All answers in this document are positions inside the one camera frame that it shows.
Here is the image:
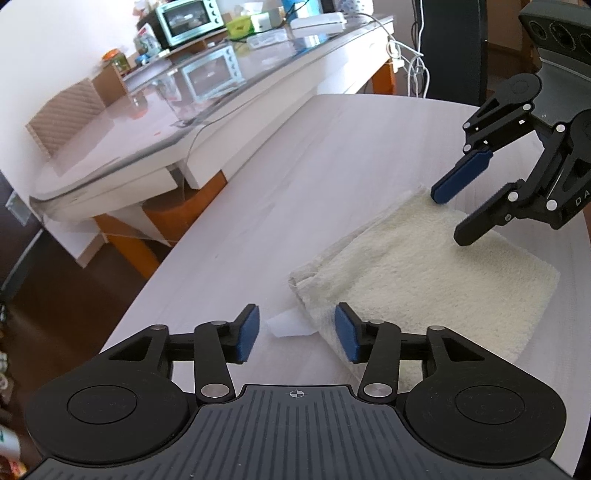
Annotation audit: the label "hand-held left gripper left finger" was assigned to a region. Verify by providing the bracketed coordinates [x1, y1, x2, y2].
[95, 304, 260, 401]

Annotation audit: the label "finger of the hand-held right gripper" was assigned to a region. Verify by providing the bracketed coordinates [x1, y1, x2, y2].
[454, 111, 591, 248]
[431, 73, 544, 205]

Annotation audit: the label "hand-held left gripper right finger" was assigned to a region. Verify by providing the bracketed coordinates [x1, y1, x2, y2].
[335, 302, 504, 402]

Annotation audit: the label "cream towel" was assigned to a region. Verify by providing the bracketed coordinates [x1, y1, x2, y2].
[268, 185, 561, 366]

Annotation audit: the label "tall black panel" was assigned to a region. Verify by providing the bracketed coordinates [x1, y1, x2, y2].
[413, 0, 489, 106]

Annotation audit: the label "white glass-topped side table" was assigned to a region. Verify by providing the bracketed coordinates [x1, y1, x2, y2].
[28, 14, 398, 280]

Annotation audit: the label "white flat box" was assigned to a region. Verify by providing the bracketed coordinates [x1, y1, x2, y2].
[290, 12, 347, 38]

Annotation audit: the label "brown cardboard box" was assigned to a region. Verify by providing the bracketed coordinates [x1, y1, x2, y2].
[91, 68, 126, 108]

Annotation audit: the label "woven beige box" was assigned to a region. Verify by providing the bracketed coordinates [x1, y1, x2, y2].
[25, 78, 105, 160]

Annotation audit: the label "green jar with orange lid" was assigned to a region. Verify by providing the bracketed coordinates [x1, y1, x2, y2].
[102, 49, 130, 75]

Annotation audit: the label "colourful snack packet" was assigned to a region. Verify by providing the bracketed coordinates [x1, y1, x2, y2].
[134, 28, 161, 55]

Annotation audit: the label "silver toaster oven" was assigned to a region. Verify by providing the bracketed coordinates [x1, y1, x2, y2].
[150, 0, 225, 49]

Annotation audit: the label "white cables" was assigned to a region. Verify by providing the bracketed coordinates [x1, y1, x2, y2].
[360, 13, 433, 99]

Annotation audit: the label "grey wall socket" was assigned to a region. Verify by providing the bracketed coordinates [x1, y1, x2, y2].
[6, 193, 30, 226]

